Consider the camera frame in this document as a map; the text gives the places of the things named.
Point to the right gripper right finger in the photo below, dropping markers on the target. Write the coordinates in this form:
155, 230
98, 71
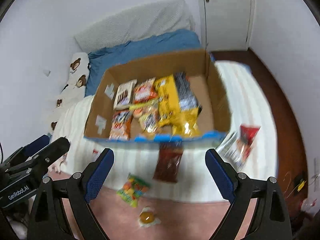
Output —
270, 218

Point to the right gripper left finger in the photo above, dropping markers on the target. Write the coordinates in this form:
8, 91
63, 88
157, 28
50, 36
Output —
48, 219

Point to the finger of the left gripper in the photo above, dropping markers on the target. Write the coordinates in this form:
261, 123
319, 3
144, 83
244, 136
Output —
48, 155
36, 145

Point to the red white snack packet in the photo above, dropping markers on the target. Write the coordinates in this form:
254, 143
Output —
95, 155

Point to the colourful candy bag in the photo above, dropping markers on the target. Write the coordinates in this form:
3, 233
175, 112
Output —
133, 189

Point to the white printed snack bag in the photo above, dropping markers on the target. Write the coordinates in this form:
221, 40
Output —
232, 150

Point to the Franzzi chocolate cookie pack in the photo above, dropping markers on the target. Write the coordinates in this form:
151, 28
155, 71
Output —
124, 95

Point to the dark red jerky packet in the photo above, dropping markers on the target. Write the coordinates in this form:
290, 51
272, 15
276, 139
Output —
169, 158

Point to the small yellow snack bag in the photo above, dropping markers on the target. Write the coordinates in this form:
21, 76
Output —
184, 123

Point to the striped cat print blanket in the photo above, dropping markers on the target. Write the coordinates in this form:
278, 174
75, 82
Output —
249, 107

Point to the bear print pillow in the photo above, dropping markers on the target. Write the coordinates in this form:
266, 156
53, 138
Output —
74, 90

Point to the panda snack bag lower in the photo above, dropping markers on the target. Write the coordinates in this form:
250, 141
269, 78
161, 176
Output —
121, 125

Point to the panda snack bag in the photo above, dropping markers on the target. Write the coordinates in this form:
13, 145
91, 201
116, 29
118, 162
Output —
145, 91
121, 125

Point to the clear yellow pastry bag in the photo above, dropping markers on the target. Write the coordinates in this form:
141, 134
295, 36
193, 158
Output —
147, 115

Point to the panda snack bag upper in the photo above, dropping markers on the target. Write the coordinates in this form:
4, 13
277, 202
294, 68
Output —
145, 91

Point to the yellow black snack pack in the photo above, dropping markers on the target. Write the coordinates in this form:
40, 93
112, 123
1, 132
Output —
175, 97

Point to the cardboard box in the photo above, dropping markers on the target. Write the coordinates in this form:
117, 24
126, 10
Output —
205, 81

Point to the blue bed sheet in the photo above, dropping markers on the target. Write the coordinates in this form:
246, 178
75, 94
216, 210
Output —
105, 58

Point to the grey padded headboard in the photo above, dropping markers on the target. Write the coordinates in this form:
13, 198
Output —
135, 24

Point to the white door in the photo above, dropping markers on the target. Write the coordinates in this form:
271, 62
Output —
226, 24

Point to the wall socket with cables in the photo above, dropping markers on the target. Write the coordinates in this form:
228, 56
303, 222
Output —
315, 177

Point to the wall socket by bed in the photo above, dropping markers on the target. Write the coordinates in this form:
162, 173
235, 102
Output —
46, 72

